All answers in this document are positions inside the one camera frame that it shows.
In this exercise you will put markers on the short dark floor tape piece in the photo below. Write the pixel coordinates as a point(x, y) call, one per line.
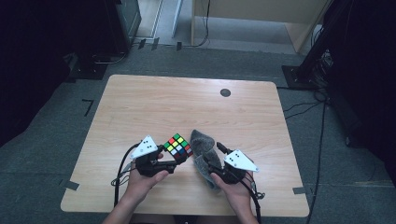
point(155, 44)
point(179, 46)
point(142, 43)

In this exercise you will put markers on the black metal stand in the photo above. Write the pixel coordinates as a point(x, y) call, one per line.
point(299, 77)

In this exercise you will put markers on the light wooden desk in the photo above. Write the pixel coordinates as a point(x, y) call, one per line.
point(249, 9)

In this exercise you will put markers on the dark curtain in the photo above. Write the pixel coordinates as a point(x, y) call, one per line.
point(28, 62)
point(367, 77)

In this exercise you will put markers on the black floor base plate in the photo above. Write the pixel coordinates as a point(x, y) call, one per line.
point(88, 70)

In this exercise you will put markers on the person's left hand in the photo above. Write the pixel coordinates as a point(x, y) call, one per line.
point(140, 186)

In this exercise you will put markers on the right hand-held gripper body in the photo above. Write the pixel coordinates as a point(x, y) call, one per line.
point(239, 161)

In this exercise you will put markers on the colourful puzzle cube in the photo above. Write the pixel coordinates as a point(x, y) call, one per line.
point(177, 144)

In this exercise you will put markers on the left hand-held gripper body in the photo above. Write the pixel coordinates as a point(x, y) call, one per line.
point(144, 147)

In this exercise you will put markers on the black cabinet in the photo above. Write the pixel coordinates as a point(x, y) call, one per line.
point(124, 25)

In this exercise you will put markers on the grey tape strip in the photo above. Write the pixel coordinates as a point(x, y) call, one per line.
point(71, 185)

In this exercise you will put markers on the dark round table grommet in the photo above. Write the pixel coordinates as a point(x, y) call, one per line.
point(225, 92)

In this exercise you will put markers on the grey fuzzy cloth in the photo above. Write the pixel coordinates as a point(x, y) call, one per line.
point(200, 143)

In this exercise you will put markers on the person's right hand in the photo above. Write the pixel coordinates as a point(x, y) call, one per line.
point(238, 193)

